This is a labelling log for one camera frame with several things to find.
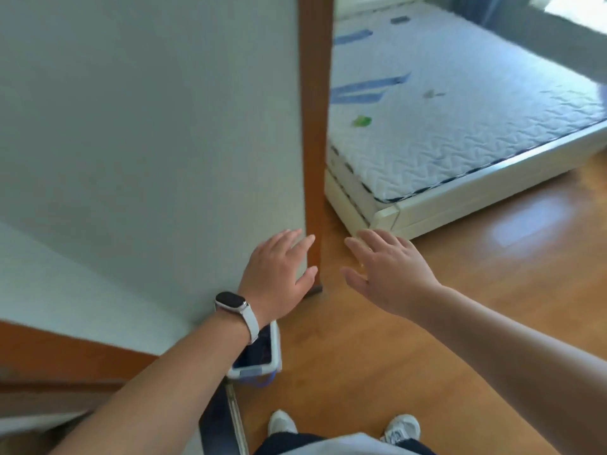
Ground long blue tape strips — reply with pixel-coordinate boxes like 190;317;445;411
329;72;413;105

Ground person's right hand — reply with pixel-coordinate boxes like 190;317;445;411
340;228;445;324

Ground blue grey curtain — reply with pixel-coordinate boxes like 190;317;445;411
450;0;495;25

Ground person's dark and white clothing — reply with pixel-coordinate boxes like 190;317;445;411
253;431;438;455

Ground white quilted mattress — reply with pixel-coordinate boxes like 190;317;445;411
326;0;607;204

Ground person's left hand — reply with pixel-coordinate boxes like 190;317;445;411
237;228;319;330

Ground person's left forearm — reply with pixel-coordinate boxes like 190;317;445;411
49;309;253;455

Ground bright window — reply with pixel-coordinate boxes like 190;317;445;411
530;0;607;34

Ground person's white shoe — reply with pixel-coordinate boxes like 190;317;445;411
267;409;299;437
381;414;422;445

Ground white bed frame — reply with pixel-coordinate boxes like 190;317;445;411
323;119;607;241

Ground person's right forearm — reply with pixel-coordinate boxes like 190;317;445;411
409;284;607;455

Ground person's right white shoe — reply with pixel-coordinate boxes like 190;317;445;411
381;414;422;445

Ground metal pole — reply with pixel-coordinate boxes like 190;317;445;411
225;380;250;455

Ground short blue tape strip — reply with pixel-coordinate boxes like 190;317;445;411
332;29;374;46

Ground person's left white shoe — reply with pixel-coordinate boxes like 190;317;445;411
267;409;299;437

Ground brown wooden door frame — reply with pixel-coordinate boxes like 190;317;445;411
0;320;160;385
297;0;335;295

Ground white plastic bin blue handle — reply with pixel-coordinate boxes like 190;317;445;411
226;319;283;387

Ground white smart watch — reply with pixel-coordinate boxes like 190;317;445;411
214;292;261;346

